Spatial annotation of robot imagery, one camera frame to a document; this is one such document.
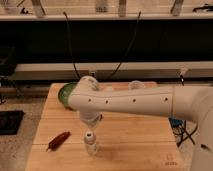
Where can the wall power outlet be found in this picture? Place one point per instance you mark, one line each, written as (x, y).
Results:
(92, 74)

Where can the green ceramic bowl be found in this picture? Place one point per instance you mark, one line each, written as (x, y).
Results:
(65, 92)

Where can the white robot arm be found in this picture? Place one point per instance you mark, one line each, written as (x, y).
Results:
(193, 103)

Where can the blue connector plug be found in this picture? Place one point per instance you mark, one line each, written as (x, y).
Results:
(175, 122)

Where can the clear plastic cup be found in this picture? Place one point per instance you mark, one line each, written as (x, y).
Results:
(136, 85)

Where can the white crumpled cloth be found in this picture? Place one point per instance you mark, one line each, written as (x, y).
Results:
(108, 88)

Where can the black floor mat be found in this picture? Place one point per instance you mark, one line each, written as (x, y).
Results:
(10, 121)

